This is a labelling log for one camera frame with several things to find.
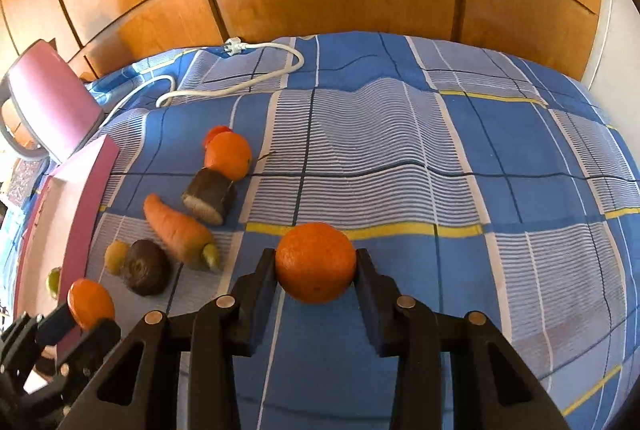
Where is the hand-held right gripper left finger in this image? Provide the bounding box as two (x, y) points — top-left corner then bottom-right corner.
(60, 247), (281, 430)

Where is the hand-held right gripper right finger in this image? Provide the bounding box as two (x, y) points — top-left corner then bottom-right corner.
(354, 248), (571, 430)

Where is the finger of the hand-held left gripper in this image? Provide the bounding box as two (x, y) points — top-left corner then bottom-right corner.
(55, 317), (122, 391)
(35, 301), (83, 348)

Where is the small tangerine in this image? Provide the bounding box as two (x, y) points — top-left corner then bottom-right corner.
(67, 279), (116, 331)

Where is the orange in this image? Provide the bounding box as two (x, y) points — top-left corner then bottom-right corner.
(204, 131), (252, 181)
(275, 222), (357, 305)

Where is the dark brown avocado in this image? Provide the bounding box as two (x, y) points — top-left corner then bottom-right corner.
(123, 240), (172, 297)

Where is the orange carrot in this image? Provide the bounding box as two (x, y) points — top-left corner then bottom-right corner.
(143, 194), (221, 271)

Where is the dark eggplant piece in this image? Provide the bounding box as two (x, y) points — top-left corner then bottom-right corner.
(181, 168), (238, 225)

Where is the pink box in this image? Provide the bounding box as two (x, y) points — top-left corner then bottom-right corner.
(12, 134), (121, 361)

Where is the red tomato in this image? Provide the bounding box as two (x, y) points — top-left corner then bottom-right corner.
(203, 125), (232, 149)

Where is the small yellow-green fruit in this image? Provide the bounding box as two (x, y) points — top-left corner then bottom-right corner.
(104, 241), (132, 275)

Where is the blue checked bedsheet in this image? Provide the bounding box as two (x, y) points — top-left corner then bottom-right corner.
(0, 31), (640, 430)

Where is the pink box lid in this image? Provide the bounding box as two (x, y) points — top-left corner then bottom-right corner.
(0, 38), (104, 164)

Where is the white power cable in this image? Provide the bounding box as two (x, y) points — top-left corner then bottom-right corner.
(102, 37), (306, 121)

